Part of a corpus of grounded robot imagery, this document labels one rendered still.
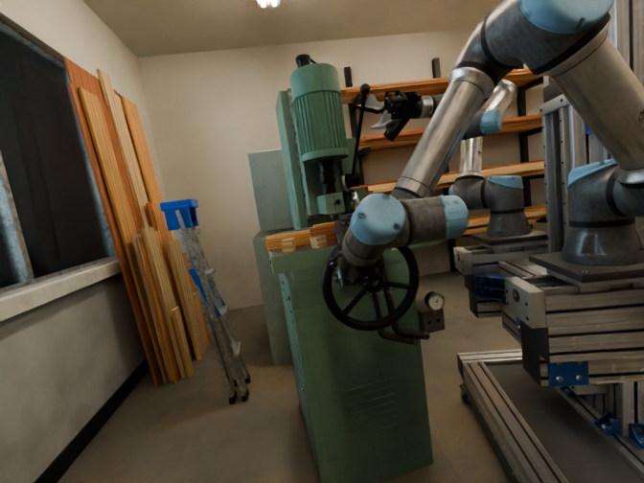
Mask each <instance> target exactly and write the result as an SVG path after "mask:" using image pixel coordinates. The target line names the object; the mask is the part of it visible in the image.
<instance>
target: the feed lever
mask: <svg viewBox="0 0 644 483"><path fill-rule="evenodd" d="M370 90H371V88H370V85H369V84H368V83H364V84H362V85H361V86H360V93H361V94H362V99H361V106H360V113H359V120H358V127H357V135H356V147H355V154H354V162H353V168H352V172H351V173H346V174H345V184H346V187H347V189H348V190H350V189H351V188H352V187H358V186H359V183H360V178H359V174H358V173H357V172H356V165H357V153H358V147H359V140H360V133H361V127H362V120H363V114H364V107H365V101H366V95H367V94H368V93H369V92H370Z"/></svg>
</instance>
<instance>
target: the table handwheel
mask: <svg viewBox="0 0 644 483"><path fill-rule="evenodd" d="M396 248H397V249H398V250H399V251H400V252H401V253H402V255H403V256H404V258H405V260H406V262H407V265H408V270H409V284H403V283H397V282H392V281H387V280H384V278H383V276H382V275H381V274H380V273H379V272H377V271H376V278H377V280H376V281H375V283H373V284H372V285H371V286H369V283H368V284H367V286H365V287H362V288H361V290H360V291H359V292H358V294H357V295H356V296H355V298H354V299H353V300H352V301H351V302H350V304H349V305H348V306H347V307H346V308H345V309H344V310H342V309H341V308H340V307H339V306H338V304H337V303H336V301H335V299H334V294H333V289H332V273H333V272H334V268H333V267H332V266H330V265H329V259H330V257H331V256H333V255H334V252H335V251H336V250H339V249H342V245H341V243H339V244H338V245H337V246H336V247H335V248H334V250H333V251H332V253H331V254H330V256H329V257H328V259H327V261H326V263H325V266H324V269H323V273H322V293H323V297H324V300H325V303H326V305H327V307H328V309H329V310H330V312H331V313H332V315H333V316H334V317H335V318H336V319H337V320H338V321H339V322H341V323H342V324H344V325H345V326H347V327H349V328H352V329H355V330H359V331H376V330H381V329H384V328H386V327H388V326H390V325H392V324H394V323H395V322H397V321H398V320H399V319H401V318H402V317H403V316H404V315H405V314H406V313H407V311H408V310H409V309H410V307H411V305H412V304H413V302H414V300H415V297H416V295H417V291H418V287H419V280H420V275H419V268H418V264H417V261H416V258H415V256H414V254H413V252H412V250H411V249H410V248H409V246H401V247H396ZM383 286H385V287H392V288H403V289H407V292H406V295H405V296H404V298H403V300H402V302H401V303H400V305H399V306H398V307H397V308H396V309H395V310H394V311H393V312H391V313H390V314H388V315H387V316H385V317H383V318H381V319H378V320H373V321H362V320H357V319H354V318H353V317H351V316H349V315H348V313H349V312H350V311H351V310H352V308H353V307H354V306H355V305H356V303H357V302H358V301H359V300H360V299H361V298H362V296H363V295H364V294H365V293H366V292H367V291H369V292H372V293H376V292H379V291H380V290H381V289H382V288H383Z"/></svg>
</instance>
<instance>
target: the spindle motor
mask: <svg viewBox="0 0 644 483"><path fill-rule="evenodd" d="M289 81H290V87H291V94H292V100H293V106H294V113H295V120H296V126H297V132H298V139H299V146H300V152H301V159H302V163H303V164H309V165H315V164H318V163H317V162H319V161H323V160H330V159H333V161H334V162H335V161H339V160H342V159H344V158H346V157H348V156H349V152H348V145H347V137H346V129H345V122H344V115H343V107H342V100H341V92H340V84H339V76H338V71H337V70H336V68H335V67H334V66H333V65H331V64H329V63H313V64H308V65H304V66H302V67H299V68H297V69H296V70H294V71H293V72H292V73H291V76H290V79H289Z"/></svg>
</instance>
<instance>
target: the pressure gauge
mask: <svg viewBox="0 0 644 483"><path fill-rule="evenodd" d="M438 297H439V298H438ZM437 300H438V302H437V303H436V301H437ZM425 305H426V306H427V307H429V308H430V310H431V313H436V311H438V310H440V309H441V308H442V307H443V306H444V305H445V297H444V295H443V294H441V293H439V292H436V291H430V292H429V293H428V294H427V295H426V296H425Z"/></svg>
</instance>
